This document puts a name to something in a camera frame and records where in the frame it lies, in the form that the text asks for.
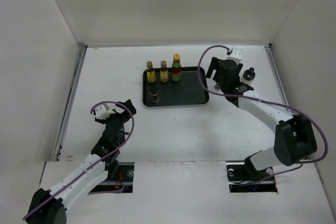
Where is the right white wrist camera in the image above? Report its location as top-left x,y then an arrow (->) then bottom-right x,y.
227,48 -> 243,65

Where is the aluminium table edge rail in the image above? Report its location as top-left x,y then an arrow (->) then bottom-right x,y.
264,45 -> 289,106

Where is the clear grinder with black top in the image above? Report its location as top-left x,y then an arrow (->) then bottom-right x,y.
214,83 -> 221,90

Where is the purple cable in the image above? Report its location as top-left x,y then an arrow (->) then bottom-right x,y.
22,100 -> 136,221
197,44 -> 329,185

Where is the brown bottle yellow label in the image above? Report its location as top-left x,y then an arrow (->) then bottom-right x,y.
146,61 -> 156,83
160,60 -> 169,83

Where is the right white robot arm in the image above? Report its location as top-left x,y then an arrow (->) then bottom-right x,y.
206,57 -> 317,180

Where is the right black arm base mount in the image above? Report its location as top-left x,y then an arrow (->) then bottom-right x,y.
226,162 -> 278,193

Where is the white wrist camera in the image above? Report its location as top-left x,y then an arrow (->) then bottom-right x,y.
91,103 -> 114,120
227,48 -> 243,65

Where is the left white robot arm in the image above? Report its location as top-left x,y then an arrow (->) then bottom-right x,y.
23,100 -> 136,223

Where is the white grinder with black top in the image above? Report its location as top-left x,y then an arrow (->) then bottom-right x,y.
240,67 -> 256,86

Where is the red sauce bottle yellow cap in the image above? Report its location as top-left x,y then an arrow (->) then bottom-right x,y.
172,54 -> 182,82

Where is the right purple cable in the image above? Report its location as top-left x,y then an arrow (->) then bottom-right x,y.
197,44 -> 329,185

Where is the black plastic tray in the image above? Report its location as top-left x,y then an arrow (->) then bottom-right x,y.
142,66 -> 209,107

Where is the small dark spice jar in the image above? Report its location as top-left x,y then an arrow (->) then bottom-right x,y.
149,86 -> 159,103

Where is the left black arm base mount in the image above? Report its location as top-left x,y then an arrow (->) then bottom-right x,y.
89,163 -> 135,195

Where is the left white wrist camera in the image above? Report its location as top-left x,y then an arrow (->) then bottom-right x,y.
91,103 -> 114,120

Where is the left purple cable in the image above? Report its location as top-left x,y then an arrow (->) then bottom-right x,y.
22,100 -> 136,221

